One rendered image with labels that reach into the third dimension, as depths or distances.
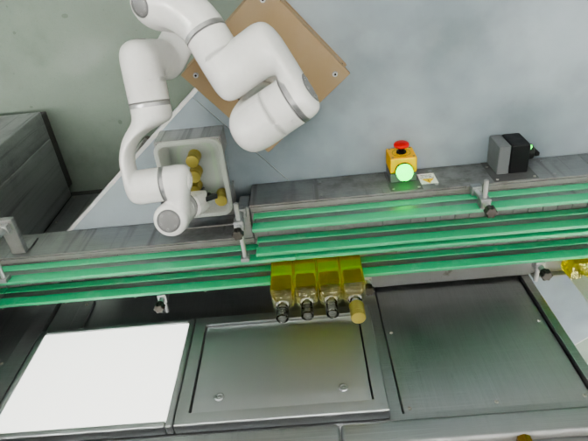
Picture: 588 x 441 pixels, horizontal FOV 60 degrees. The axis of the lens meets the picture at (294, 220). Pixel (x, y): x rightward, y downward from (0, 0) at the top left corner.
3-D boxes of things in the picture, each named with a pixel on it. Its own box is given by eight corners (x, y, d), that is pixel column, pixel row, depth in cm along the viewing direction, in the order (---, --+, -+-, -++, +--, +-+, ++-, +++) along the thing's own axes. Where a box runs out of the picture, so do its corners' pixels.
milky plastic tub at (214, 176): (177, 205, 146) (171, 220, 139) (157, 131, 135) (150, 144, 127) (236, 199, 146) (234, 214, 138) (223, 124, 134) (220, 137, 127)
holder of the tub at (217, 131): (181, 219, 149) (177, 234, 143) (159, 130, 135) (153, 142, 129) (240, 213, 149) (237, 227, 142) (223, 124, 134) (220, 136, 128)
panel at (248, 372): (45, 339, 142) (-17, 448, 113) (41, 331, 141) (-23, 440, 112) (368, 311, 139) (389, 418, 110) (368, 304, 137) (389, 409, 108)
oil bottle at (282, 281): (274, 262, 142) (272, 315, 124) (271, 246, 139) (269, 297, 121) (294, 261, 142) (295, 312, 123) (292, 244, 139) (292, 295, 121)
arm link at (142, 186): (173, 99, 111) (192, 194, 115) (115, 108, 111) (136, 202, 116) (164, 99, 102) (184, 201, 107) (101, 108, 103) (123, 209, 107)
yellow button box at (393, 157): (385, 171, 142) (390, 183, 136) (385, 146, 138) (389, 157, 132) (410, 168, 142) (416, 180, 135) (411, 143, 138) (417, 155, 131)
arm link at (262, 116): (227, 100, 106) (217, 129, 93) (277, 62, 102) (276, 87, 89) (255, 136, 110) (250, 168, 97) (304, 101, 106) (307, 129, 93)
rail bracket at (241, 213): (241, 244, 138) (238, 272, 127) (232, 190, 129) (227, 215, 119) (253, 243, 138) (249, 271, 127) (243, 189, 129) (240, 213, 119)
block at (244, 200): (242, 225, 143) (240, 239, 137) (237, 195, 138) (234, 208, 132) (255, 224, 143) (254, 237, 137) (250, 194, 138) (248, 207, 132)
